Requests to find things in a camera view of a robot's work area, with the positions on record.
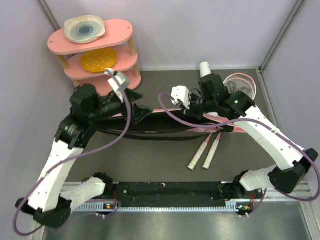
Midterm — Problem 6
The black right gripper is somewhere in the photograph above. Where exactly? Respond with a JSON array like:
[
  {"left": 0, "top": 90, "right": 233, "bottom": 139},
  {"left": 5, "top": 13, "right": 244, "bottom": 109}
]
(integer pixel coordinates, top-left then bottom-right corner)
[{"left": 180, "top": 92, "right": 217, "bottom": 120}]

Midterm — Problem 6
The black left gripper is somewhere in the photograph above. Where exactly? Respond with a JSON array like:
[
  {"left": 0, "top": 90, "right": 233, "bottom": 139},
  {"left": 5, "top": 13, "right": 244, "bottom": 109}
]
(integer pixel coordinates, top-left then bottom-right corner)
[{"left": 89, "top": 87, "right": 154, "bottom": 124}]

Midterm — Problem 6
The pink racket bag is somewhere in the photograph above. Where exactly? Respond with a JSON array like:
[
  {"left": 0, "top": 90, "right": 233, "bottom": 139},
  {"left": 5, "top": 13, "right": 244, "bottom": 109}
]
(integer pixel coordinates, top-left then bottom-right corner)
[{"left": 95, "top": 109, "right": 246, "bottom": 142}]

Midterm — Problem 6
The white shuttlecock tube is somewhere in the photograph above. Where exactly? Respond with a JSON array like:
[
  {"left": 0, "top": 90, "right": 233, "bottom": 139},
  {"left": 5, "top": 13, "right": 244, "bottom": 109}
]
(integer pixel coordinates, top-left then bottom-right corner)
[{"left": 199, "top": 61, "right": 212, "bottom": 78}]

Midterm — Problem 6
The pink badminton racket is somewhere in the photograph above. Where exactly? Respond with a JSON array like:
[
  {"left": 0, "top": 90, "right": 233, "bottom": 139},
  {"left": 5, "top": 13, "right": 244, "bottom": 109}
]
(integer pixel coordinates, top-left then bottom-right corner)
[
  {"left": 202, "top": 72, "right": 257, "bottom": 170},
  {"left": 187, "top": 77, "right": 251, "bottom": 172}
]

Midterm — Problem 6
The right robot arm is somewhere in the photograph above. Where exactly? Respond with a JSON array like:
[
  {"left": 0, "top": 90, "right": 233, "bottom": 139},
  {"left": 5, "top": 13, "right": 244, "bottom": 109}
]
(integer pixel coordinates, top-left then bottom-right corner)
[{"left": 171, "top": 73, "right": 319, "bottom": 198}]

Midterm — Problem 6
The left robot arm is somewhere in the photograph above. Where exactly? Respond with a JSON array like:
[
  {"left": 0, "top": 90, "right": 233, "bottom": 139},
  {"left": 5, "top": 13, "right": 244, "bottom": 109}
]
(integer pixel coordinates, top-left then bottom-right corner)
[{"left": 15, "top": 84, "right": 152, "bottom": 229}]

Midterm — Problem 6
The yellow dotted plate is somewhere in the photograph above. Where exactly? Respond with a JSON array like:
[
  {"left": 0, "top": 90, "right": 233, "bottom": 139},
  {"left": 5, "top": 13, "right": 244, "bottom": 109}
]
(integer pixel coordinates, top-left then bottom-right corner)
[{"left": 80, "top": 47, "right": 117, "bottom": 73}]

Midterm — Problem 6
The pink three-tier wooden shelf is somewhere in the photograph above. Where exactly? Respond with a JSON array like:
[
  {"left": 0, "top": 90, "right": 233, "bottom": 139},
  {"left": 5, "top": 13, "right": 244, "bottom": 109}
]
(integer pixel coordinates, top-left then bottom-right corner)
[{"left": 47, "top": 15, "right": 141, "bottom": 96}]

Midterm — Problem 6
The white blue ceramic bowl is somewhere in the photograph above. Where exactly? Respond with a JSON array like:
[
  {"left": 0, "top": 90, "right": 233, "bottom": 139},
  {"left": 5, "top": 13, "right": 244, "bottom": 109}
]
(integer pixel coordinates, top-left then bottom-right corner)
[{"left": 64, "top": 15, "right": 106, "bottom": 44}]

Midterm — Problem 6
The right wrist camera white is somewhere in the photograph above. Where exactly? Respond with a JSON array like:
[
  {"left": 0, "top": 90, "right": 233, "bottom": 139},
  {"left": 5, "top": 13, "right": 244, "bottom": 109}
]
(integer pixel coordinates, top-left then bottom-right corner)
[{"left": 171, "top": 85, "right": 191, "bottom": 110}]

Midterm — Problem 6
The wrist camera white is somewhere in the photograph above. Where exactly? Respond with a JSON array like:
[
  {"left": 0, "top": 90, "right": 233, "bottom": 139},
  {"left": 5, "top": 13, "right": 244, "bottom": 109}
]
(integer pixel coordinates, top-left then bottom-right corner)
[
  {"left": 171, "top": 85, "right": 191, "bottom": 110},
  {"left": 104, "top": 71, "right": 131, "bottom": 93}
]

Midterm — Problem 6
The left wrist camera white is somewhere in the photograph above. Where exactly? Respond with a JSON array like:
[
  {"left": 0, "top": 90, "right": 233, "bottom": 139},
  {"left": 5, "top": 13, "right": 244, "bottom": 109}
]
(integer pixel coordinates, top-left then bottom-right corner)
[{"left": 104, "top": 71, "right": 131, "bottom": 93}]

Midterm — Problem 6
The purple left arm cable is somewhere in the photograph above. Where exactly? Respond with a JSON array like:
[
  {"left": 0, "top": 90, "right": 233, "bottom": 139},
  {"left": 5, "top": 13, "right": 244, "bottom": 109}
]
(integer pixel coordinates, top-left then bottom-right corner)
[{"left": 11, "top": 68, "right": 132, "bottom": 236}]

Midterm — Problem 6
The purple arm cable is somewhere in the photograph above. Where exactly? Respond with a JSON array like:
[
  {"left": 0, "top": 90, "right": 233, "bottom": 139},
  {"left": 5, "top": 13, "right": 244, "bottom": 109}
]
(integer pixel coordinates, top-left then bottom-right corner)
[
  {"left": 11, "top": 68, "right": 132, "bottom": 236},
  {"left": 158, "top": 92, "right": 320, "bottom": 202}
]

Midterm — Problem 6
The grey slotted cable duct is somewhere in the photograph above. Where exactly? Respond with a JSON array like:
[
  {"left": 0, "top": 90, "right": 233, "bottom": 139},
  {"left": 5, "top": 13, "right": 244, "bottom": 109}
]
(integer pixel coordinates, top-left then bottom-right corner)
[{"left": 74, "top": 201, "right": 241, "bottom": 213}]

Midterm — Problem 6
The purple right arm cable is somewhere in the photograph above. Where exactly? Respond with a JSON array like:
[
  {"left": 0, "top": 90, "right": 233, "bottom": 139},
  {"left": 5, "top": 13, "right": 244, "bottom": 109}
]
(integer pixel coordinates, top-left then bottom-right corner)
[{"left": 158, "top": 92, "right": 320, "bottom": 202}]

